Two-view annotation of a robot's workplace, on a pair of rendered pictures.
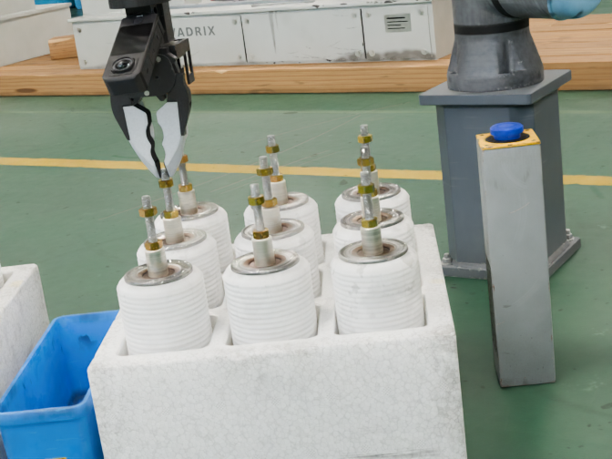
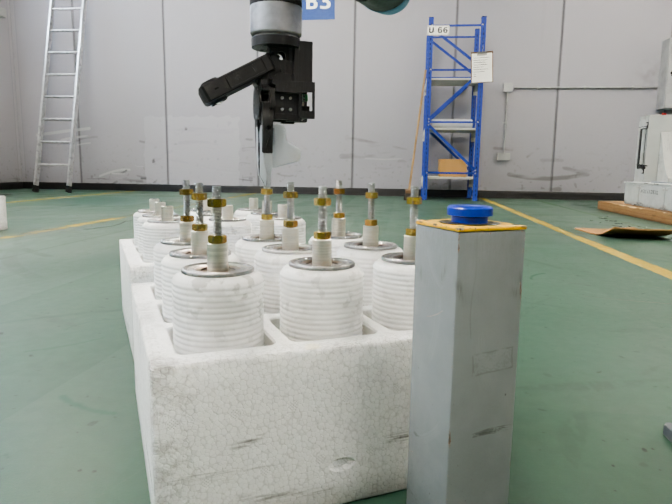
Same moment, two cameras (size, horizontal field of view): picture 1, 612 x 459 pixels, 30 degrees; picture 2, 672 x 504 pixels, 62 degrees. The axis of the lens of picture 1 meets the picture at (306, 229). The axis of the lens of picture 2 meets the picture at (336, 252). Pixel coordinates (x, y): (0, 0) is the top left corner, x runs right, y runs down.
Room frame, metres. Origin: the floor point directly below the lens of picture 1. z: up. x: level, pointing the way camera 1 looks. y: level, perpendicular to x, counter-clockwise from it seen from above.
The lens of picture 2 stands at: (1.01, -0.65, 0.36)
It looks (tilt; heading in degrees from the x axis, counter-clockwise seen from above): 9 degrees down; 63
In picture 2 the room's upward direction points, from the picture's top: 1 degrees clockwise
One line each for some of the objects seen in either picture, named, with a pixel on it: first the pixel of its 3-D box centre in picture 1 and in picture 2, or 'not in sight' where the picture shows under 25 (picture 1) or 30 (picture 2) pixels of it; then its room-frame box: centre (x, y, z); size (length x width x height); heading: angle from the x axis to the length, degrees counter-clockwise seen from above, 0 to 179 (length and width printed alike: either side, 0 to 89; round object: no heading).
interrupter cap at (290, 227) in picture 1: (272, 229); (290, 249); (1.30, 0.04, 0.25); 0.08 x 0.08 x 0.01
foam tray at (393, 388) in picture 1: (290, 354); (290, 365); (1.30, 0.04, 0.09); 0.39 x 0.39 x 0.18; 85
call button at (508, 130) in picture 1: (506, 133); (469, 216); (1.35, -0.26, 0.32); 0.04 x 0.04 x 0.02
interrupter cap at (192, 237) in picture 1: (175, 240); (267, 238); (1.31, 0.16, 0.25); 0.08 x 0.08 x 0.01
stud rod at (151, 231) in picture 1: (150, 229); (186, 206); (1.19, 0.17, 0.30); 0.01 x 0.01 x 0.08
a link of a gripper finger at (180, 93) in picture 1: (169, 98); (266, 122); (1.30, 0.13, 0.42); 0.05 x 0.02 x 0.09; 78
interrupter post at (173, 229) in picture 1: (173, 229); (267, 230); (1.31, 0.16, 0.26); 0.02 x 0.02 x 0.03
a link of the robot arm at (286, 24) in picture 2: not in sight; (275, 25); (1.32, 0.16, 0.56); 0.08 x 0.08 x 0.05
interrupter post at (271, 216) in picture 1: (271, 219); (290, 240); (1.30, 0.04, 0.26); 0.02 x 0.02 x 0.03
